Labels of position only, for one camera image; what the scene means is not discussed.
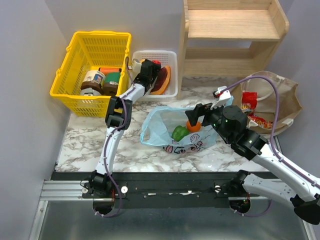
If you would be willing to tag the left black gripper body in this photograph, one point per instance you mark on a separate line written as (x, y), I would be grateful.
(150, 71)

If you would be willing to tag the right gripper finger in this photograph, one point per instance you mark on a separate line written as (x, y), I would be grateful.
(193, 119)
(199, 109)

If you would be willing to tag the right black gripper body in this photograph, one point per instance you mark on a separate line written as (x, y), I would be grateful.
(205, 113)

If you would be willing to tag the green toy bell pepper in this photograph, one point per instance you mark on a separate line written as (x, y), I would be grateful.
(179, 133)

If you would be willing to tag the light blue plastic bag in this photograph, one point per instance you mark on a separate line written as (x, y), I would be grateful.
(157, 129)

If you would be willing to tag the red assorted candy bag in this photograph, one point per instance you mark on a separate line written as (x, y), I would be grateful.
(256, 121)

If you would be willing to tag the brown burlap tote bag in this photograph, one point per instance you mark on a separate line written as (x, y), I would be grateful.
(276, 100)

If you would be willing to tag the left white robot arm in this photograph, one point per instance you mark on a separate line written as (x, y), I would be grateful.
(117, 120)

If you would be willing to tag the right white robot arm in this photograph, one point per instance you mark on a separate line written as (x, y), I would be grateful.
(299, 190)

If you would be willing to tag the white plastic tray basket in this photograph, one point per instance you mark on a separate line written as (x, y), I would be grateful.
(166, 58)

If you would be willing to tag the green brown-lid jar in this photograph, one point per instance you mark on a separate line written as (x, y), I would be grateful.
(111, 83)

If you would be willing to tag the white brown-lid jar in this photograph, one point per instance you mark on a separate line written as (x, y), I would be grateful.
(93, 80)

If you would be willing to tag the white small cup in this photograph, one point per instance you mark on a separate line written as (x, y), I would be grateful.
(86, 92)

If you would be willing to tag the yellow plastic shopping basket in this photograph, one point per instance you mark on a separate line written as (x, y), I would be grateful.
(78, 83)

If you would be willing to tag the wooden shelf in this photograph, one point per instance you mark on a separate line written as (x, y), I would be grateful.
(229, 38)

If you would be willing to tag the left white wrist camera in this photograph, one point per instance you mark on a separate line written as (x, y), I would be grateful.
(136, 66)

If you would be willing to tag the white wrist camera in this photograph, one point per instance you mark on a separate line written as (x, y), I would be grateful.
(222, 98)
(136, 66)

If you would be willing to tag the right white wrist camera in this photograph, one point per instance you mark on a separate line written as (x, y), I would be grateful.
(222, 98)

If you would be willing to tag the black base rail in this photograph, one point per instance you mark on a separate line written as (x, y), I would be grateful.
(152, 190)

